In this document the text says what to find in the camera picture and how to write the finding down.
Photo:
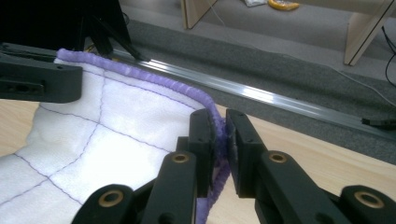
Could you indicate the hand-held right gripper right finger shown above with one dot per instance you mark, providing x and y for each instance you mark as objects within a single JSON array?
[{"x": 246, "y": 155}]

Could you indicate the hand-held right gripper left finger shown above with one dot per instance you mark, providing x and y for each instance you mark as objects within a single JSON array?
[{"x": 201, "y": 149}]

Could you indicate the white quilted cloth purple trim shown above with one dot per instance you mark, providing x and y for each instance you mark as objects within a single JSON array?
[{"x": 102, "y": 137}]

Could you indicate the black stand with legs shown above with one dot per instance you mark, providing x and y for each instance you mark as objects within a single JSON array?
[{"x": 62, "y": 21}]

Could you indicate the wooden furniture leg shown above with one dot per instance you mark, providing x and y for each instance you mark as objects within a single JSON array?
[
  {"x": 361, "y": 34},
  {"x": 194, "y": 12}
]

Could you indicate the white plastic bag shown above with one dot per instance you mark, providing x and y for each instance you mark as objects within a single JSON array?
[{"x": 255, "y": 2}]

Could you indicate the yellow object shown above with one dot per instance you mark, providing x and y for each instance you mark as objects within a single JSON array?
[{"x": 282, "y": 5}]

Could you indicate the aluminium rail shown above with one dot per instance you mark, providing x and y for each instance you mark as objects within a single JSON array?
[{"x": 255, "y": 95}]

